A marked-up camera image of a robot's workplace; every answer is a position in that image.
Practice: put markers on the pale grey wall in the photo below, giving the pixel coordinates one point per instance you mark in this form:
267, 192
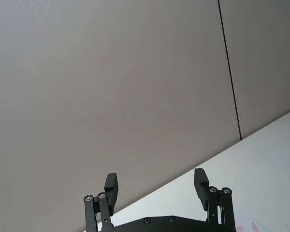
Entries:
111, 84

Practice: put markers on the clear plastic sheet red print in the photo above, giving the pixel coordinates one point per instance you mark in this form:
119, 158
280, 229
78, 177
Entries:
254, 227

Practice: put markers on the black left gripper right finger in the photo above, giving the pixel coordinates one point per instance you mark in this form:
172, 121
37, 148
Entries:
201, 188

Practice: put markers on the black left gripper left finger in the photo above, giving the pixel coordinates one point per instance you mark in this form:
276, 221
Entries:
111, 191

